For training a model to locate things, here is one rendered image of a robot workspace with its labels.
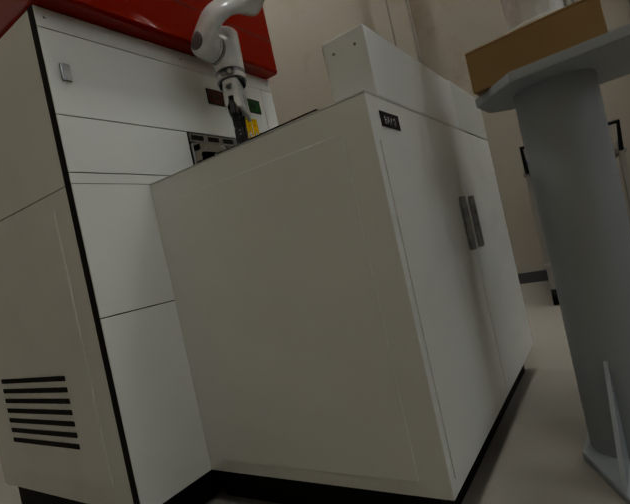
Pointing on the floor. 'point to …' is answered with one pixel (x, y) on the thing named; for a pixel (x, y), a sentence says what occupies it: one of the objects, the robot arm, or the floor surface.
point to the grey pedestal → (591, 244)
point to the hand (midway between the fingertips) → (241, 135)
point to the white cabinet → (347, 307)
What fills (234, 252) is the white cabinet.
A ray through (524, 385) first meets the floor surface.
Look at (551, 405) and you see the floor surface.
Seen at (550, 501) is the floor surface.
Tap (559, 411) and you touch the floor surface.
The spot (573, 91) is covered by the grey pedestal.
